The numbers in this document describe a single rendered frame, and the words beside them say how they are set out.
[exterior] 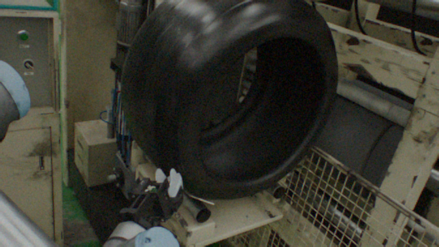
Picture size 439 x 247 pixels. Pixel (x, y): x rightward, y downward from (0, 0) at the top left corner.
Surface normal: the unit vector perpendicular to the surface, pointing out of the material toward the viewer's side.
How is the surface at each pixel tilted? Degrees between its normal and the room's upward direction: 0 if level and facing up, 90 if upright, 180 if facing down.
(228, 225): 0
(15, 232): 29
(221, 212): 0
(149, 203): 70
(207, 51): 62
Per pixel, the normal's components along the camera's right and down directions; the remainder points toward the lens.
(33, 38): 0.55, 0.44
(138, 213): 0.94, -0.04
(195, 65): -0.07, 0.03
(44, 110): 0.16, -0.89
